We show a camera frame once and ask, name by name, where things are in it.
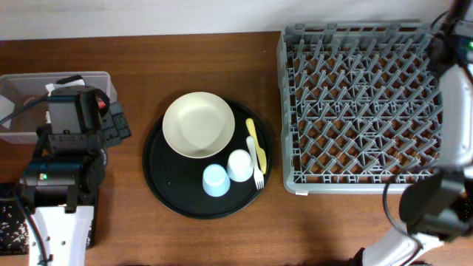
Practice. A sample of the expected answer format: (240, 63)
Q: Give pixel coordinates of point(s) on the white plastic fork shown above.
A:
(257, 173)

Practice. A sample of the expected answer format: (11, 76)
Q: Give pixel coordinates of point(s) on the beige bowl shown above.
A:
(198, 125)

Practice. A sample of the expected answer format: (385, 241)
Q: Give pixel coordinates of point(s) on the grey dishwasher rack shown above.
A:
(361, 108)

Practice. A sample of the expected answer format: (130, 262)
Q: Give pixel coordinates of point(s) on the black rectangular waste tray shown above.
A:
(6, 191)

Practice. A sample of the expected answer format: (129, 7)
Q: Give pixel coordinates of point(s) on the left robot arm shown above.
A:
(59, 187)

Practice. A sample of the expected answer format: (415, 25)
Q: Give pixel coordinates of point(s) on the yellow plastic knife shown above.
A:
(260, 152)

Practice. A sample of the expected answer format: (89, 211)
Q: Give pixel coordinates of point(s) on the light blue cup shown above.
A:
(216, 181)

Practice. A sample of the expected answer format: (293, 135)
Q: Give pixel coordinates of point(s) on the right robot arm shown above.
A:
(438, 210)

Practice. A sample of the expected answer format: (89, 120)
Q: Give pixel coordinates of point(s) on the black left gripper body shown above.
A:
(118, 128)

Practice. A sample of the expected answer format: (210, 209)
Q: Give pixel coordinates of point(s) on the white label on bin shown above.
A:
(7, 107)

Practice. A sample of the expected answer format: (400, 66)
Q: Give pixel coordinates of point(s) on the red snack wrapper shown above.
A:
(101, 104)

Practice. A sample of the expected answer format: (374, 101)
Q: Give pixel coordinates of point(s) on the white cup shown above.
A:
(239, 166)

